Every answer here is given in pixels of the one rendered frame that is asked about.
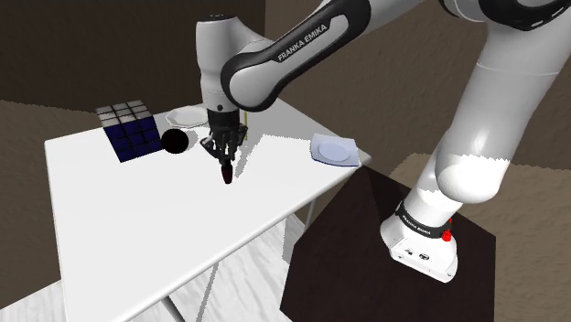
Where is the white round plate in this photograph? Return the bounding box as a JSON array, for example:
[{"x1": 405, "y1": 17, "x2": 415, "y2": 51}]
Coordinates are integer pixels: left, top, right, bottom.
[{"x1": 164, "y1": 105, "x2": 210, "y2": 130}]

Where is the black ball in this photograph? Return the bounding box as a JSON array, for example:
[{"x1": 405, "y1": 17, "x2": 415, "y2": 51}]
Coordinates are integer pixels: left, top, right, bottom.
[{"x1": 160, "y1": 128, "x2": 190, "y2": 156}]

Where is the blue and white puzzle cube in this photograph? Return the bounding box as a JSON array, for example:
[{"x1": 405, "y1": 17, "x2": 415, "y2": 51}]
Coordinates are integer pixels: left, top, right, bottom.
[{"x1": 94, "y1": 99, "x2": 165, "y2": 164}]

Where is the white square plate blue rim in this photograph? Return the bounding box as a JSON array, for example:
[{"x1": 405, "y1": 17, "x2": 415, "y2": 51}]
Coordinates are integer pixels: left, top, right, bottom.
[{"x1": 308, "y1": 133, "x2": 361, "y2": 168}]

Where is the white table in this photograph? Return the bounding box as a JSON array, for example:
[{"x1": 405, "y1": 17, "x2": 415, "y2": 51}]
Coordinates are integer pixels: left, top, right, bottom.
[{"x1": 43, "y1": 99, "x2": 372, "y2": 322}]

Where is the dark robot stand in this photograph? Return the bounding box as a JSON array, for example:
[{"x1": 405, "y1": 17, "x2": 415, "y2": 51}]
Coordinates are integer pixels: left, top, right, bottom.
[{"x1": 279, "y1": 165, "x2": 498, "y2": 322}]

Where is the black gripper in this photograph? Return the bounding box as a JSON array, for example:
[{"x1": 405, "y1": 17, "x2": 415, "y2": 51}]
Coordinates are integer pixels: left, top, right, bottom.
[{"x1": 199, "y1": 108, "x2": 249, "y2": 165}]

